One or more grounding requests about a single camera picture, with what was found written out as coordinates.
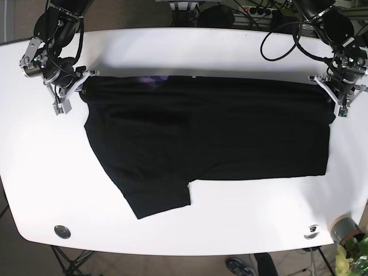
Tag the left silver table grommet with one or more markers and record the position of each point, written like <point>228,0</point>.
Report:
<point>62,232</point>

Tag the right silver table grommet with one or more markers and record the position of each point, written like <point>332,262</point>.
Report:
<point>312,232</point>

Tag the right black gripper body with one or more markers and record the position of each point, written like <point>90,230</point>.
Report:
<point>62,85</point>

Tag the grey plant pot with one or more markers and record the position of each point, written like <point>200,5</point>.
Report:
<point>343,228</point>

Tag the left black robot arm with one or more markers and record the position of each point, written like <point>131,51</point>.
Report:
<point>331,26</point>

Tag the green potted plant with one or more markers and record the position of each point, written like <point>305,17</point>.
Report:
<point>351,258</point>

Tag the black printed T-shirt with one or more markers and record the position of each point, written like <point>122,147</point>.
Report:
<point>154,137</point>

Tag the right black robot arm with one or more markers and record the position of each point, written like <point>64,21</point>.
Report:
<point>53,31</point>

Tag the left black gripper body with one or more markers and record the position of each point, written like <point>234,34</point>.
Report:
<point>340,82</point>

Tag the silver table grommet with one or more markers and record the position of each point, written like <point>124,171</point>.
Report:
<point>62,232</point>
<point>312,232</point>

